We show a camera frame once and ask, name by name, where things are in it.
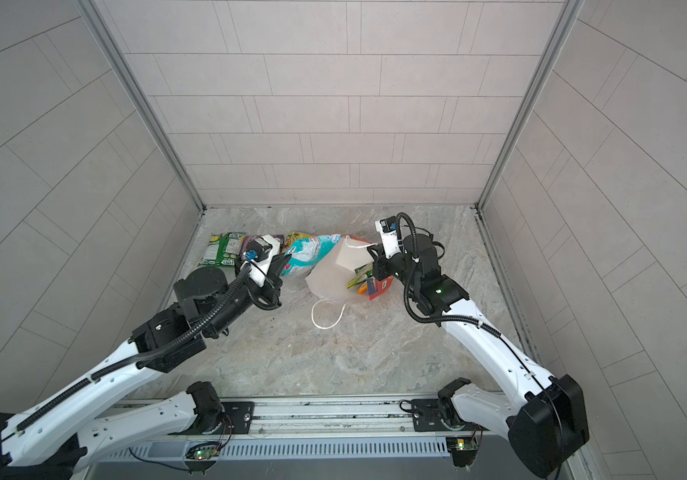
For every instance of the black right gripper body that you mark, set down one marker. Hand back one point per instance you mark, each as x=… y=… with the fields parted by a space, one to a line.
x=397 y=267

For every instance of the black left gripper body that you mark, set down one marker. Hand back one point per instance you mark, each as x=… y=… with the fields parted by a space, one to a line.
x=264 y=293

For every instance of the teal snack packet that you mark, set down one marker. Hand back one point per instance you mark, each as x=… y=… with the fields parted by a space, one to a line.
x=307 y=253

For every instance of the purple snack packet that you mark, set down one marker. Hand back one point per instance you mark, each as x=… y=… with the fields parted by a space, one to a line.
x=280 y=241

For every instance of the red paper gift bag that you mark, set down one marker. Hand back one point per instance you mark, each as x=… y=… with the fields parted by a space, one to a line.
x=328 y=281

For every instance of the yellow green snack packet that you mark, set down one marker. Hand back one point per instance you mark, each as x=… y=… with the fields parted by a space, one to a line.
x=294 y=236

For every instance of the lime yellow snack packet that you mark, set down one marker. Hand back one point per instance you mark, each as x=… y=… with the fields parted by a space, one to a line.
x=362 y=274

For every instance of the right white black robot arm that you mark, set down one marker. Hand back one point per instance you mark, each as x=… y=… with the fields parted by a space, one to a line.
x=541 y=415

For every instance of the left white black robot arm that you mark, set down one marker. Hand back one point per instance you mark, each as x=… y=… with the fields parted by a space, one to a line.
x=71 y=430

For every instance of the left green circuit board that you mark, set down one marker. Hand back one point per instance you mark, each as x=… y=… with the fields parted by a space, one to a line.
x=204 y=452

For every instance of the right circuit board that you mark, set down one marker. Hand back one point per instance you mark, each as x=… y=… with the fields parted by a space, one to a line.
x=462 y=450

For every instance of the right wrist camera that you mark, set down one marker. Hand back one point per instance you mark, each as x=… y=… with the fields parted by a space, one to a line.
x=388 y=229

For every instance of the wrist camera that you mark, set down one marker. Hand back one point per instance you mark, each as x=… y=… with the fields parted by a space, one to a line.
x=388 y=229
x=259 y=253

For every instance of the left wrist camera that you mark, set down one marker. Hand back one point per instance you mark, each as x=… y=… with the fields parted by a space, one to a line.
x=259 y=253

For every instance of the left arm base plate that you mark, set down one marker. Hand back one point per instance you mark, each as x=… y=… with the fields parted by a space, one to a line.
x=235 y=417

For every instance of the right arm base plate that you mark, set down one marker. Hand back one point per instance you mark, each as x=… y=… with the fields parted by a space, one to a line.
x=426 y=417

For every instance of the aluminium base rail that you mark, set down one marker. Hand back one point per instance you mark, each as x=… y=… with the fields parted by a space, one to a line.
x=312 y=417

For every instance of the aluminium corner post right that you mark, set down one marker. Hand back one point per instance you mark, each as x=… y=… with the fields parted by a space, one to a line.
x=567 y=17

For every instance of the aluminium corner post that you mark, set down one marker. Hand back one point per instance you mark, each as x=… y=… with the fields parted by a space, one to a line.
x=118 y=62
x=567 y=17

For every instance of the aluminium corner post left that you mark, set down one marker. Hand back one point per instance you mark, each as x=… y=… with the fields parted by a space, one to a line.
x=118 y=62

